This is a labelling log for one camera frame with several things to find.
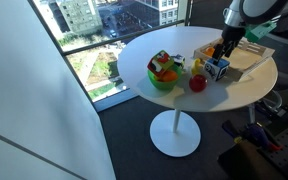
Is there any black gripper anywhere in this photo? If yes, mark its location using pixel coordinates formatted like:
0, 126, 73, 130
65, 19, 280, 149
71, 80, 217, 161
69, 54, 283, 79
212, 25, 247, 65

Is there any blue number four plush cube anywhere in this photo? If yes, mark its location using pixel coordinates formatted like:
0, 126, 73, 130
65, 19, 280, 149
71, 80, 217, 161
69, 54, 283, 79
203, 57, 231, 82

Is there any wooden slatted crate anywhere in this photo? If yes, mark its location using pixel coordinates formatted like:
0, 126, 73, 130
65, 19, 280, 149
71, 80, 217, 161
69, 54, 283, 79
193, 36, 276, 83

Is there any multicolour plush cube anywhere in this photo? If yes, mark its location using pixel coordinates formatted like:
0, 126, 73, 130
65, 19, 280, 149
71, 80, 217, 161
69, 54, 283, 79
146, 49, 175, 79

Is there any orange toy fruit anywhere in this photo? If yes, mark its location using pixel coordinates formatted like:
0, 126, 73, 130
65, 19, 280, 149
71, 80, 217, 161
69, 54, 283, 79
203, 46, 216, 58

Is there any yellow toy banana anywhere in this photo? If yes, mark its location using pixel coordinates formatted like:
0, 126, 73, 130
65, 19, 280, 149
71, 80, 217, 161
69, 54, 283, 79
190, 58, 204, 77

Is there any red toy apple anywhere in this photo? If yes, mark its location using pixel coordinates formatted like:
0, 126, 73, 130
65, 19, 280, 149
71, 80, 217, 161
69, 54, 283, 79
188, 73, 209, 94

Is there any orange toy in bowl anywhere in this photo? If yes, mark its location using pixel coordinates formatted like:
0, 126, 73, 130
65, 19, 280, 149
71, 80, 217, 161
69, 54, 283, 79
153, 69, 179, 83

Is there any black tool box with clamps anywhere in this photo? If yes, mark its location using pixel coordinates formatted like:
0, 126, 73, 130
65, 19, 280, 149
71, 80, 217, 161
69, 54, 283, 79
217, 99, 288, 180

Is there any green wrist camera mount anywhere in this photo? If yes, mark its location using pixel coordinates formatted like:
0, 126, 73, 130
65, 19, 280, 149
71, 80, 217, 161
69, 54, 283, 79
244, 20, 278, 44

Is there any grey metal chair frame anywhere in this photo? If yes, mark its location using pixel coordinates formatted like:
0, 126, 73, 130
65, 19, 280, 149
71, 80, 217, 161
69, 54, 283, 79
247, 89, 284, 125

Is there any white round table pedestal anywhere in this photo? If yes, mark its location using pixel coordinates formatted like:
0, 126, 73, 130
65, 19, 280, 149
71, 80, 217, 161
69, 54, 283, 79
149, 108, 202, 158

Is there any dark window frame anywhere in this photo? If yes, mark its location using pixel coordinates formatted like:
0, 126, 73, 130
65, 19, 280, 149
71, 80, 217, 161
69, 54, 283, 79
27, 0, 193, 113

